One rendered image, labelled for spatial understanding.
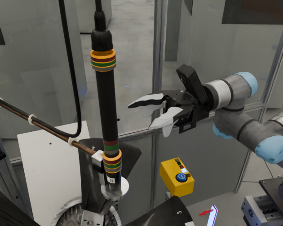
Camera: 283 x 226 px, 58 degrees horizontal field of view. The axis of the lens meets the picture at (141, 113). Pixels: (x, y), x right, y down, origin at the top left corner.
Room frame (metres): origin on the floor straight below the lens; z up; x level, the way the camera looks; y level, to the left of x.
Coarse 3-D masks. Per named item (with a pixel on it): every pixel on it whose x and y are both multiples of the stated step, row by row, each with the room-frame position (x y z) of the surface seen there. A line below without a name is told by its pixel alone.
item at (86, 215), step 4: (84, 212) 0.48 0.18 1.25; (88, 212) 0.48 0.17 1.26; (92, 212) 0.47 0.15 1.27; (84, 216) 0.47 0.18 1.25; (88, 216) 0.47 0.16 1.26; (92, 216) 0.46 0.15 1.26; (96, 216) 0.46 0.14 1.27; (100, 216) 0.45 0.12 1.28; (88, 220) 0.46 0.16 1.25; (92, 220) 0.45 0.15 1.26; (96, 220) 0.45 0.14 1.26; (100, 220) 0.44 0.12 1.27; (84, 224) 0.45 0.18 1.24; (92, 224) 0.44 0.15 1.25; (96, 224) 0.44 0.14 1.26; (100, 224) 0.43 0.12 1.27
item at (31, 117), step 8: (96, 0) 0.42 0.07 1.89; (64, 8) 0.47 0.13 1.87; (96, 8) 0.42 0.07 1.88; (64, 16) 0.47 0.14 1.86; (64, 24) 0.47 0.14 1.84; (64, 32) 0.47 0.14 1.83; (72, 64) 0.47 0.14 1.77; (72, 72) 0.47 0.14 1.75; (72, 80) 0.47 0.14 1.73; (8, 104) 0.65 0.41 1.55; (24, 112) 0.61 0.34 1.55; (80, 112) 0.47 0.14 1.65; (40, 120) 0.57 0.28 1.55; (80, 120) 0.47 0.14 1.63; (56, 128) 0.53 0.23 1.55; (80, 128) 0.47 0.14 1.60; (72, 136) 0.49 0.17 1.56
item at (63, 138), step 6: (6, 108) 0.65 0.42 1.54; (18, 114) 0.62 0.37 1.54; (42, 126) 0.56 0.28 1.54; (54, 132) 0.53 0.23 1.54; (60, 138) 0.51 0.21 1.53; (66, 138) 0.51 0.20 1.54; (72, 144) 0.49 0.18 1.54; (78, 144) 0.48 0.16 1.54; (84, 150) 0.46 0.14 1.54; (90, 150) 0.46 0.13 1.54
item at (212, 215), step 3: (213, 207) 0.55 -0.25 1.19; (210, 213) 0.55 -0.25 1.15; (213, 213) 0.54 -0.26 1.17; (210, 216) 0.55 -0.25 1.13; (213, 216) 0.53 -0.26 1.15; (210, 219) 0.54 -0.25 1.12; (213, 219) 0.53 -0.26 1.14; (210, 222) 0.54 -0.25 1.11; (207, 225) 0.55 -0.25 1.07; (210, 225) 0.54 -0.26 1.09
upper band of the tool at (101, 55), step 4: (92, 52) 0.43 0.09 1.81; (96, 52) 0.44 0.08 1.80; (100, 52) 0.44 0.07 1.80; (104, 52) 0.44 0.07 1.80; (108, 52) 0.44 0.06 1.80; (112, 52) 0.44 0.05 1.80; (92, 56) 0.41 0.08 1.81; (96, 56) 0.40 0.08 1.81; (100, 56) 0.40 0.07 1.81; (104, 56) 0.40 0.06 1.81; (108, 56) 0.40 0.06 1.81
